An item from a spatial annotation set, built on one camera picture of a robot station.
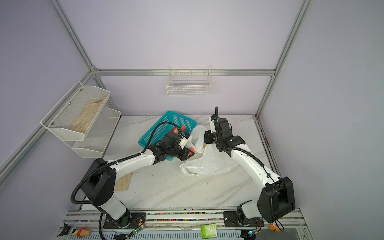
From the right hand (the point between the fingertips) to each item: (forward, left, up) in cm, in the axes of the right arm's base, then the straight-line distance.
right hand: (204, 133), depth 82 cm
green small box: (-43, -2, -20) cm, 48 cm away
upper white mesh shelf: (0, +68, +12) cm, 69 cm away
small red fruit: (+19, +15, -18) cm, 30 cm away
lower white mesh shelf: (-2, +67, -10) cm, 68 cm away
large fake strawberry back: (+16, +20, -17) cm, 31 cm away
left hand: (-7, +7, -10) cm, 14 cm away
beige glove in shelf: (+9, +64, +10) cm, 65 cm away
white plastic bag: (-13, -2, -8) cm, 15 cm away
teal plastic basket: (+21, +13, -15) cm, 30 cm away
